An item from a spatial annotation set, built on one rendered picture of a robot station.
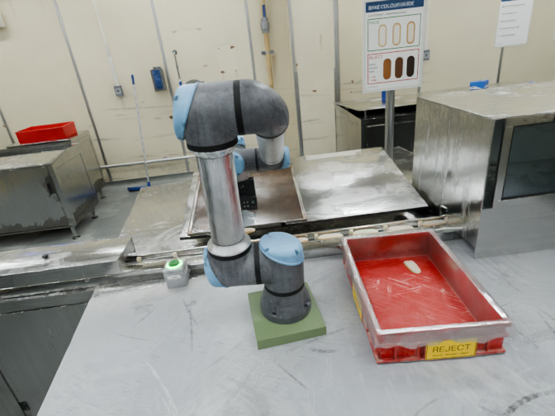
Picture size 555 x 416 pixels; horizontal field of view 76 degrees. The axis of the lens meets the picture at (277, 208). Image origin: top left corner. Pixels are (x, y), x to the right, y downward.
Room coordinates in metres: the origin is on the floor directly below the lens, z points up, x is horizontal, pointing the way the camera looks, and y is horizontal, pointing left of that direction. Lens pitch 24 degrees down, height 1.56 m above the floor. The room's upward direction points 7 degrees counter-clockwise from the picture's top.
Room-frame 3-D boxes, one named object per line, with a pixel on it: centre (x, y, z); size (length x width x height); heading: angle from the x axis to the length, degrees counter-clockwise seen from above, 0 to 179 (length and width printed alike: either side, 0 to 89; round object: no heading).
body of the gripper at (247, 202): (1.22, 0.12, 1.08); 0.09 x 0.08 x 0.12; 92
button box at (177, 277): (1.08, 0.39, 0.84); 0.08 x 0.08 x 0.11; 2
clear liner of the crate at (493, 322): (0.85, -0.36, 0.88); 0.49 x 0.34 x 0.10; 178
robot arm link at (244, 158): (1.12, 0.11, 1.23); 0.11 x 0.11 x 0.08; 89
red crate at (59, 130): (4.20, 2.53, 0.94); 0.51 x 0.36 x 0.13; 96
